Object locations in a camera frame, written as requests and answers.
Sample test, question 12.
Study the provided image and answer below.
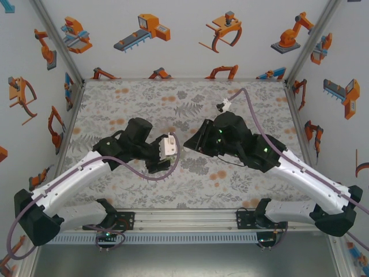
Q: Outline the grey floral table cloth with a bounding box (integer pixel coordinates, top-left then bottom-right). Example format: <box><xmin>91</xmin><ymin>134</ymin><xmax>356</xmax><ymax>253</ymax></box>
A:
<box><xmin>57</xmin><ymin>79</ymin><xmax>329</xmax><ymax>210</ymax></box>

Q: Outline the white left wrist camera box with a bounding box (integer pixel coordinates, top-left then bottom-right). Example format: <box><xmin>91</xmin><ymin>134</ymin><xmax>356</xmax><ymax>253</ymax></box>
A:
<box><xmin>160</xmin><ymin>132</ymin><xmax>178</xmax><ymax>161</ymax></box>

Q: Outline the thin aluminium rear rail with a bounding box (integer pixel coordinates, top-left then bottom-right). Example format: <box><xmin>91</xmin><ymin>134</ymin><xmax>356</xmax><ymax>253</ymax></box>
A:
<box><xmin>82</xmin><ymin>77</ymin><xmax>289</xmax><ymax>82</ymax></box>

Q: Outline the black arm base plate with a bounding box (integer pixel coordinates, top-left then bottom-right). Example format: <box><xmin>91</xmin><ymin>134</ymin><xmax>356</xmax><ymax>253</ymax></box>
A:
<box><xmin>235</xmin><ymin>208</ymin><xmax>289</xmax><ymax>230</ymax></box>
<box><xmin>82</xmin><ymin>211</ymin><xmax>135</xmax><ymax>231</ymax></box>

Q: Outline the wide aluminium mounting rail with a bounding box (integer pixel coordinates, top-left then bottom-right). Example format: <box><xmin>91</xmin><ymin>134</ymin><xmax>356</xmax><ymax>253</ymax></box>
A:
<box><xmin>57</xmin><ymin>209</ymin><xmax>318</xmax><ymax>233</ymax></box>

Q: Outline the aluminium table side rail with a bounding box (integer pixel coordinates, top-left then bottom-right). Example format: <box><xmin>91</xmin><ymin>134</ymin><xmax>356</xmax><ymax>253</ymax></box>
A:
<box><xmin>51</xmin><ymin>80</ymin><xmax>87</xmax><ymax>178</ymax></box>
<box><xmin>284</xmin><ymin>80</ymin><xmax>319</xmax><ymax>168</ymax></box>

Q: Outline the white slotted cable duct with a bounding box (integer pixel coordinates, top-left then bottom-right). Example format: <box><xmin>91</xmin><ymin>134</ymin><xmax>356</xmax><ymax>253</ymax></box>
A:
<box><xmin>46</xmin><ymin>233</ymin><xmax>259</xmax><ymax>245</ymax></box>

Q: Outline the aluminium frame post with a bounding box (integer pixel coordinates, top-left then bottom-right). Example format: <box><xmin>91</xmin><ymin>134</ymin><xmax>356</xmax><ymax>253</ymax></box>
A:
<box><xmin>284</xmin><ymin>0</ymin><xmax>342</xmax><ymax>87</ymax></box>
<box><xmin>28</xmin><ymin>0</ymin><xmax>86</xmax><ymax>87</ymax></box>

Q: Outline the aluminium frame leg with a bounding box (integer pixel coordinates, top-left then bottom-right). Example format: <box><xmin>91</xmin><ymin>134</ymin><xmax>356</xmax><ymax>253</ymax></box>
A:
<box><xmin>330</xmin><ymin>235</ymin><xmax>355</xmax><ymax>277</ymax></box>
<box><xmin>14</xmin><ymin>245</ymin><xmax>38</xmax><ymax>277</ymax></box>

